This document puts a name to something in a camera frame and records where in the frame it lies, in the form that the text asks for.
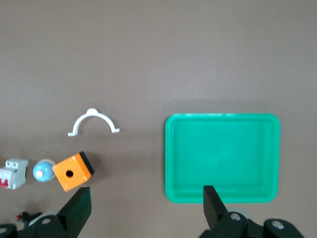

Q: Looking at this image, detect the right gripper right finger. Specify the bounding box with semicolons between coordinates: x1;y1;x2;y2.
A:
199;185;305;238

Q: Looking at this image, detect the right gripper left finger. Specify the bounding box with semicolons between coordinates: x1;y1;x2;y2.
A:
0;187;93;238

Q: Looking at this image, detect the white red circuit breaker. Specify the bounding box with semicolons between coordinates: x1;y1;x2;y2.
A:
0;158;29;190

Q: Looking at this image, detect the orange button box with hole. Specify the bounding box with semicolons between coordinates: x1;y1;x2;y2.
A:
52;151;96;193

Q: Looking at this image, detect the black pushbutton with red tip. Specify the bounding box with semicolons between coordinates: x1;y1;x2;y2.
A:
14;210;44;224

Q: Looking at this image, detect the light blue dome button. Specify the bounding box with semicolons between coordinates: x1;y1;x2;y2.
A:
33;158;55;183

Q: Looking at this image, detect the green plastic tray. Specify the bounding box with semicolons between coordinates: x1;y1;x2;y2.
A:
164;113;281;204

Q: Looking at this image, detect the small white half-ring clamp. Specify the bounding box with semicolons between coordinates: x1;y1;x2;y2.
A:
67;108;121;137

